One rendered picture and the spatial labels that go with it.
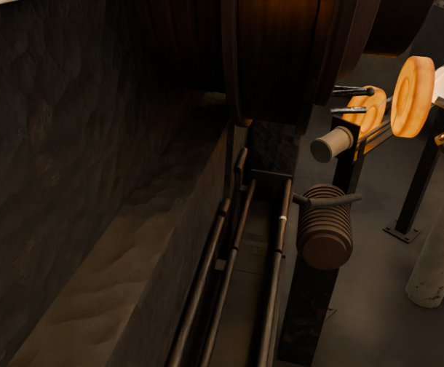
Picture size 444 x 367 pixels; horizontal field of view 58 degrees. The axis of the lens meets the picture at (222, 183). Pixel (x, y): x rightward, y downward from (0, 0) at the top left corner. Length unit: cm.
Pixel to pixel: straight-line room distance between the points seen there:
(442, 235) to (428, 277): 17
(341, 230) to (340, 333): 56
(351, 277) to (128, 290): 138
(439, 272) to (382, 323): 25
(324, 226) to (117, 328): 72
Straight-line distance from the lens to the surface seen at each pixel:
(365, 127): 110
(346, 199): 100
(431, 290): 158
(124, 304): 29
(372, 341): 146
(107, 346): 27
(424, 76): 82
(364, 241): 182
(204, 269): 48
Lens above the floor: 109
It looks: 33 degrees down
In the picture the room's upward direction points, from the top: 4 degrees clockwise
